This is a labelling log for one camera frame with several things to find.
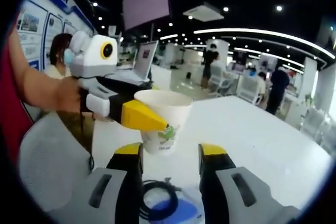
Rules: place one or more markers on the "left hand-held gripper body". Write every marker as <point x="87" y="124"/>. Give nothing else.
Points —
<point x="92" y="61"/>

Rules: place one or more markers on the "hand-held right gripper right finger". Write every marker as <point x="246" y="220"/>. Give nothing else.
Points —
<point x="228" y="195"/>

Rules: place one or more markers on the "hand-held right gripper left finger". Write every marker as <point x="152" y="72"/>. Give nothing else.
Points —
<point x="113" y="195"/>

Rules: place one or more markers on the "white paper cup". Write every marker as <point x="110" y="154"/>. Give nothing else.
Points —
<point x="181" y="119"/>

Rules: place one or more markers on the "person's left hand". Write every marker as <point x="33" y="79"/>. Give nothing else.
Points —
<point x="69" y="95"/>

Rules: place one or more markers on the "white table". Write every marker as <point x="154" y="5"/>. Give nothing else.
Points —
<point x="236" y="129"/>

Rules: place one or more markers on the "grey mesh office chair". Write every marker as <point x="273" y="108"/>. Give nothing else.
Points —
<point x="47" y="161"/>

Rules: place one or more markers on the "hanging monitor screen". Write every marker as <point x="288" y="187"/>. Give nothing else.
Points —
<point x="147" y="1"/>

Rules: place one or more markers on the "person's red shirt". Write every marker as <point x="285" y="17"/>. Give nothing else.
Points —
<point x="11" y="103"/>

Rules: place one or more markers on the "ceiling air vent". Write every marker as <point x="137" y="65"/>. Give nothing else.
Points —
<point x="203" y="12"/>

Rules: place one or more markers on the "potted plant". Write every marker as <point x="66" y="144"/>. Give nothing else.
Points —
<point x="309" y="99"/>

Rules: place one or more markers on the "wall display board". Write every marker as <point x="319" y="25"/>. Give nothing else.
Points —
<point x="39" y="30"/>

